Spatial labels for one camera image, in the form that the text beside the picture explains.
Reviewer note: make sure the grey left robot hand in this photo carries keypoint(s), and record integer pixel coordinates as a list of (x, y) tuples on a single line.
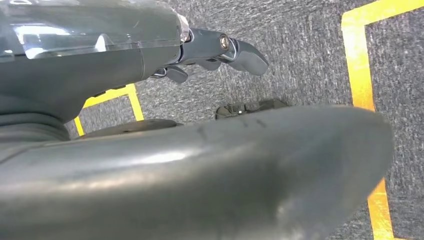
[(82, 69)]

